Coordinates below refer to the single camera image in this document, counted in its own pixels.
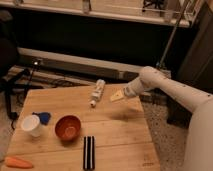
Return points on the clear plastic bottle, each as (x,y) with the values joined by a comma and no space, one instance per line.
(97,92)

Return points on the orange carrot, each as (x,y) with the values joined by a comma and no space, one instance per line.
(17,163)

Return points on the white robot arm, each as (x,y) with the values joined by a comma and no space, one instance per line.
(199,146)

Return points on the white plastic cup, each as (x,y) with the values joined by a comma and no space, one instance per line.
(31,125)

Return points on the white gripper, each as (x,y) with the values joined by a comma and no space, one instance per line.
(132,89)

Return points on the metal pole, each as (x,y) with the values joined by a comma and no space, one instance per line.
(160,63)

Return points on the blue plastic object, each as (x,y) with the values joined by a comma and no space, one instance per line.
(44,117)

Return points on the black white striped block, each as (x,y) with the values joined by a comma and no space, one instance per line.
(89,153)

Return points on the red ceramic bowl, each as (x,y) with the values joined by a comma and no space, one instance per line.
(68,128)

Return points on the black tripod stand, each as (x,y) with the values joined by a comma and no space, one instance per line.
(7,87)

